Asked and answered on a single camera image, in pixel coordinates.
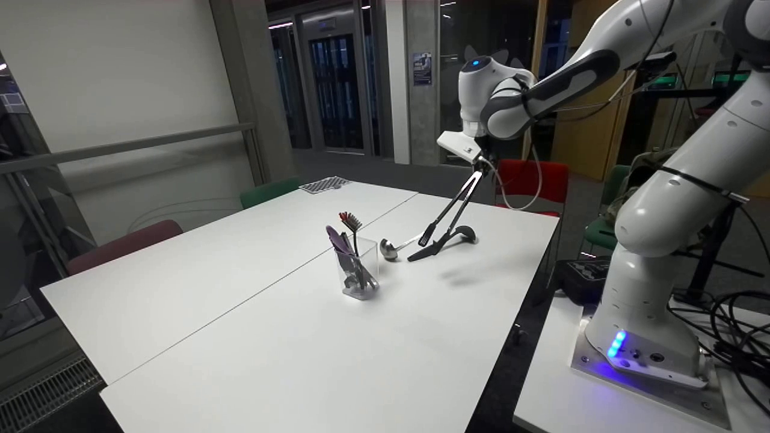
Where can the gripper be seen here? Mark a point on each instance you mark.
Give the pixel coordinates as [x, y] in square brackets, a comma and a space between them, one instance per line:
[485, 147]

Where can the black tongs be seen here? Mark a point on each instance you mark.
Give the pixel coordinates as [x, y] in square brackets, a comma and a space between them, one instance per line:
[448, 216]

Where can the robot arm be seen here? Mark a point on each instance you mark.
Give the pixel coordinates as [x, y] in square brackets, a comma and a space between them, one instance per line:
[674, 198]

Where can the clear plastic cutlery holder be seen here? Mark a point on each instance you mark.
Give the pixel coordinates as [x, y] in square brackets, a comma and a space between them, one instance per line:
[363, 282]

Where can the red chair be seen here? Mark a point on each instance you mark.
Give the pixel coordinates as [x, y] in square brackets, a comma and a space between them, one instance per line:
[532, 178]

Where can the green chair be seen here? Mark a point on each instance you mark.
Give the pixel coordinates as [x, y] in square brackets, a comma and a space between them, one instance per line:
[269, 192]
[601, 231]

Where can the red and black dish brush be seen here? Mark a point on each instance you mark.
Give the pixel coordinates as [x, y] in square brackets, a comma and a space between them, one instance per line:
[351, 222]

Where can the khaki bag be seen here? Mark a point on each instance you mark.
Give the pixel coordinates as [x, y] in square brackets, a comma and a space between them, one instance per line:
[637, 171]

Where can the glass double door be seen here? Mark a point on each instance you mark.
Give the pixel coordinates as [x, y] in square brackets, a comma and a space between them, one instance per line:
[335, 90]

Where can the black case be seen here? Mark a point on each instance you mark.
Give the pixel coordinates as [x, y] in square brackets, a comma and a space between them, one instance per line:
[582, 278]

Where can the checkerboard sheet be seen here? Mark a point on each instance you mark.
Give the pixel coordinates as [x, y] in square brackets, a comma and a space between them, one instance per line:
[325, 184]

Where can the purple spatula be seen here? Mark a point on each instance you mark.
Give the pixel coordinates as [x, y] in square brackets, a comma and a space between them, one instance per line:
[338, 242]

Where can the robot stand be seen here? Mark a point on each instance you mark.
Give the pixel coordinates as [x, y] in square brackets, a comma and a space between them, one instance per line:
[559, 391]

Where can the grey handrail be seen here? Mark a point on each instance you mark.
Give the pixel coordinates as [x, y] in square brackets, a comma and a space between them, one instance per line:
[120, 146]

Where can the maroon chair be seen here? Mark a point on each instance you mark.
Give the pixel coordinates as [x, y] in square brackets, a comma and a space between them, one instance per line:
[126, 243]

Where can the floor vent grille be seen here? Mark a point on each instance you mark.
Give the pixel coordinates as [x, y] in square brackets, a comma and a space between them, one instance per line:
[48, 394]

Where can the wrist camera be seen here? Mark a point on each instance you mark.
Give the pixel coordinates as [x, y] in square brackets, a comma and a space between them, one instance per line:
[458, 145]

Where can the wall poster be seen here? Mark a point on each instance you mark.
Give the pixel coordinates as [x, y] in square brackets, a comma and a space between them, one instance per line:
[422, 68]

